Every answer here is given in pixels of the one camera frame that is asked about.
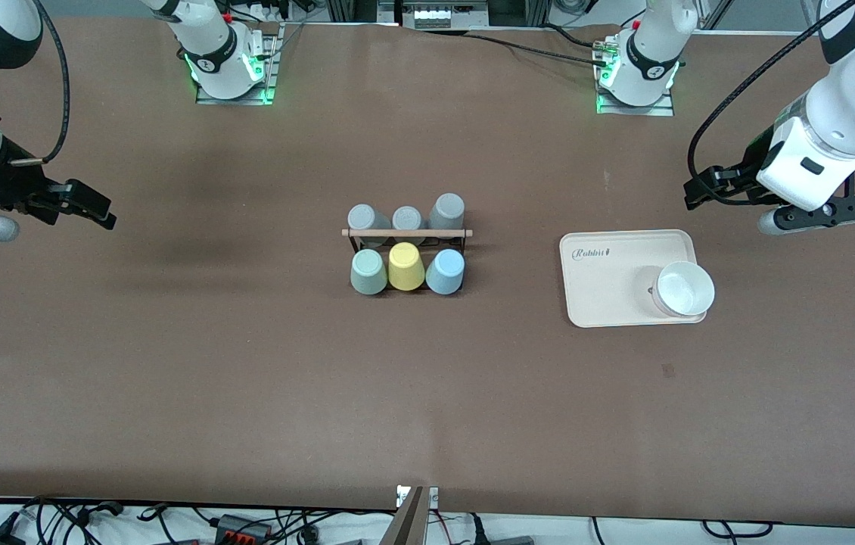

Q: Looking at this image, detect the black box with orange connectors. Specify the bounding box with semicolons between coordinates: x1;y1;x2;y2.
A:
212;513;275;545

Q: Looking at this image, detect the white bowl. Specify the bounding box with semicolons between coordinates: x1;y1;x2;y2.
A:
651;260;716;317

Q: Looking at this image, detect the cream rectangular tray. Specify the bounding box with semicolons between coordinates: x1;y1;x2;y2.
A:
559;229;708;329

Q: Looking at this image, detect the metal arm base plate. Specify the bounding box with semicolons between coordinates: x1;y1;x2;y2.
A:
595;34;676;117
195;23;278;105

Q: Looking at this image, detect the yellow cup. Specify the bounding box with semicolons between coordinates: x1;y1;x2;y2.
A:
387;242;426;290

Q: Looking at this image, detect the white device with slots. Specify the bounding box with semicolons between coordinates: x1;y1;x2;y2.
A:
397;0;490;31

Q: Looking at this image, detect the pale green cup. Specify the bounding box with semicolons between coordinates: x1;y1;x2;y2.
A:
350;249;389;295

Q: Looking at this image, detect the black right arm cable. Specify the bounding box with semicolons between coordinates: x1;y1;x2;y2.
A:
8;0;71;165

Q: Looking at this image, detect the light blue cup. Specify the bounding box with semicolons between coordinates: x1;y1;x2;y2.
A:
425;249;466;295

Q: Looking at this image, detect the grey cup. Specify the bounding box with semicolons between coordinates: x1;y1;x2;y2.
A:
429;193;466;241
347;204;392;248
392;206;426;244

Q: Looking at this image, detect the black looped floor cable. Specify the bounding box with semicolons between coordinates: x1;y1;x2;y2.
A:
702;519;774;540

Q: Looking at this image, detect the black wire cup rack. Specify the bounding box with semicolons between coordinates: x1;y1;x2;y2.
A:
342;226;474;294

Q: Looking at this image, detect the brown upright post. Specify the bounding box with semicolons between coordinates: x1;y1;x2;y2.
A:
378;487;428;545

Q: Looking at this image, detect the black table cable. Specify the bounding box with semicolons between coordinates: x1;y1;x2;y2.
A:
541;23;611;49
427;29;610;66

